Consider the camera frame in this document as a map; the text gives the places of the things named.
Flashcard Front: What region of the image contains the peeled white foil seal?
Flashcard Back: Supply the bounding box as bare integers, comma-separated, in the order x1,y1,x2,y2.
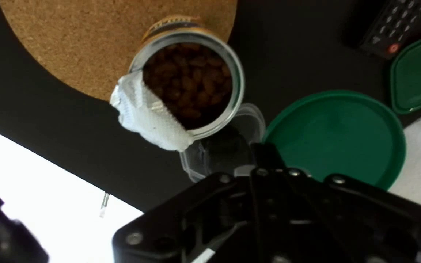
108,72,195,153

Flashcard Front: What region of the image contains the clear plastic container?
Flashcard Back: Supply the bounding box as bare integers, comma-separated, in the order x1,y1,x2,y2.
179,102,265,185

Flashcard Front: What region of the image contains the yellow labelled food cup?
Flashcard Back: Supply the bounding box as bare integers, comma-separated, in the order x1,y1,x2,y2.
128,15,245,144

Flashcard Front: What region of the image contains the round green plastic lid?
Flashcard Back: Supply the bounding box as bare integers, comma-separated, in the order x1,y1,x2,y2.
261,90,407,192

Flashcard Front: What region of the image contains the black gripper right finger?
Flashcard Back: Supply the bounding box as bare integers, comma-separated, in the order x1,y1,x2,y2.
267,144,421,263

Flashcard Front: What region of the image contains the black remote control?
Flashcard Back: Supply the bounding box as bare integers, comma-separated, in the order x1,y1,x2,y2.
355,0,421,62

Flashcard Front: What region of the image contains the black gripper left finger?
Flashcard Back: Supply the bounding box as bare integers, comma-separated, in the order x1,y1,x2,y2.
112,144,273,263

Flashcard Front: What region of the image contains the round cork mat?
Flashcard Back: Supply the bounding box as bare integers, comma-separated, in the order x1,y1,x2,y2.
0,0,238,103

